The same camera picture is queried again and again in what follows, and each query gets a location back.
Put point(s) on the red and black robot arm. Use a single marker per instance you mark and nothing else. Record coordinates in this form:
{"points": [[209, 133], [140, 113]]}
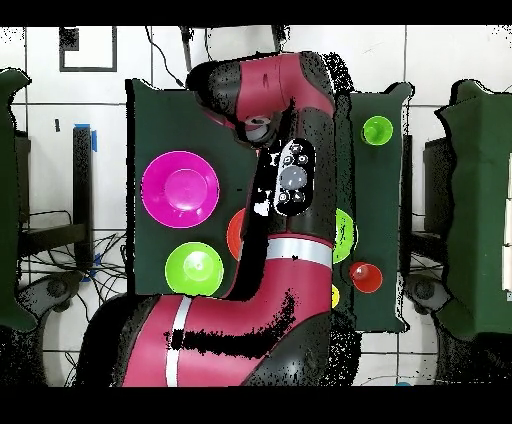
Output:
{"points": [[280, 280]]}

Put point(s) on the red-orange plastic bowl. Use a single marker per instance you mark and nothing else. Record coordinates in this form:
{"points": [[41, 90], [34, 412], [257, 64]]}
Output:
{"points": [[235, 236]]}

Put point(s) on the large pink plastic bowl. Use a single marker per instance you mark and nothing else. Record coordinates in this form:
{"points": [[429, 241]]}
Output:
{"points": [[180, 189]]}

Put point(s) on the green plastic bowl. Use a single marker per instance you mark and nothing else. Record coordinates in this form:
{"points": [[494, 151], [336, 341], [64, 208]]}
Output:
{"points": [[194, 270], [342, 236]]}

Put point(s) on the yellow plastic cup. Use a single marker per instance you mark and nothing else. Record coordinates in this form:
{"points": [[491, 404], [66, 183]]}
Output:
{"points": [[335, 296]]}

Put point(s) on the dark green table cloth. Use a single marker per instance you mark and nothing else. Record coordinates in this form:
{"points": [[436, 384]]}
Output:
{"points": [[180, 120]]}

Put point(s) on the orange-red plastic cup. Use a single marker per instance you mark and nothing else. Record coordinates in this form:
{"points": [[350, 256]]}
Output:
{"points": [[370, 280]]}

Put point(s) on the green plastic cup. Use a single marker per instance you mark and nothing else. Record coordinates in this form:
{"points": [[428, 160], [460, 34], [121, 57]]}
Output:
{"points": [[378, 130]]}

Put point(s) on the black tripod leg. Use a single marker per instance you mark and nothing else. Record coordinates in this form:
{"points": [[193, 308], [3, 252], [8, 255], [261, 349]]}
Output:
{"points": [[278, 38], [186, 48]]}

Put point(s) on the blue tape strip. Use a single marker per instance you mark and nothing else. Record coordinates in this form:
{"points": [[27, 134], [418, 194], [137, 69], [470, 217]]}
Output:
{"points": [[94, 142]]}

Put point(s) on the black metal stand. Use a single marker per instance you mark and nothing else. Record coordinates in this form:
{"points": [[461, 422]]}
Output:
{"points": [[436, 180], [82, 180]]}

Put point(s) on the neighbouring green table cloth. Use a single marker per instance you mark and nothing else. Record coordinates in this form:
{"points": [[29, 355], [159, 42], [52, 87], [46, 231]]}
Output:
{"points": [[480, 160], [8, 200]]}

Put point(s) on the black square floor frame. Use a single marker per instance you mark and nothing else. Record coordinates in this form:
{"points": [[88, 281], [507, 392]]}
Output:
{"points": [[68, 40]]}

